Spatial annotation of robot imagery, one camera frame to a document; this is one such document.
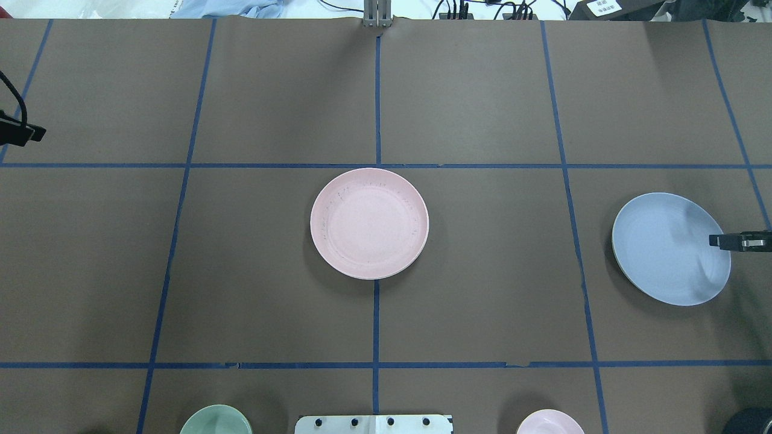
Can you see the clear plastic bag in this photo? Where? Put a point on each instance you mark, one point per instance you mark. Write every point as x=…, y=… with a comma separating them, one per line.
x=129, y=9

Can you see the pink plate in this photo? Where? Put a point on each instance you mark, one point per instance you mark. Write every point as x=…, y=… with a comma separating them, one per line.
x=369, y=223

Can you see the dark blue pot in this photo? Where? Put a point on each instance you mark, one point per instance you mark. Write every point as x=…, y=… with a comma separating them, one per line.
x=749, y=420

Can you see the black power strip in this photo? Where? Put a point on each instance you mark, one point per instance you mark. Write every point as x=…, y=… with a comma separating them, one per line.
x=485, y=10

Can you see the aluminium frame post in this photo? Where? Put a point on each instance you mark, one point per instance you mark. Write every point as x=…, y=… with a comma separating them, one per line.
x=377, y=14

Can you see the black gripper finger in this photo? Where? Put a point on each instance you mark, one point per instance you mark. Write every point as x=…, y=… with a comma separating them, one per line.
x=747, y=241

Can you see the light blue shirt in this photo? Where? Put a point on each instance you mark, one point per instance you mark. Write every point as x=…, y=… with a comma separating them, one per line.
x=209, y=9

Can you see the green bowl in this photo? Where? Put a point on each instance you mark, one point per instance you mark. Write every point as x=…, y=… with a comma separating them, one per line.
x=217, y=418

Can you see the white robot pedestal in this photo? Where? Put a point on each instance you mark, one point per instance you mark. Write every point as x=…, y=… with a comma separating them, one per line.
x=406, y=423

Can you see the blue plate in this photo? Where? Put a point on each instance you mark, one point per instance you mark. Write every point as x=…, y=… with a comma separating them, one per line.
x=661, y=244

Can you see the small black box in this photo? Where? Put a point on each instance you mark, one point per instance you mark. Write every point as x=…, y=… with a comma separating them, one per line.
x=635, y=11

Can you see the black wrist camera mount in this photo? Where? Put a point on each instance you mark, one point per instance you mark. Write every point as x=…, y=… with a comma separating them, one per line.
x=14, y=132

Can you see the pink bowl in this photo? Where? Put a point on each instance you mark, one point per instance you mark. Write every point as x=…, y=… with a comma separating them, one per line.
x=549, y=421

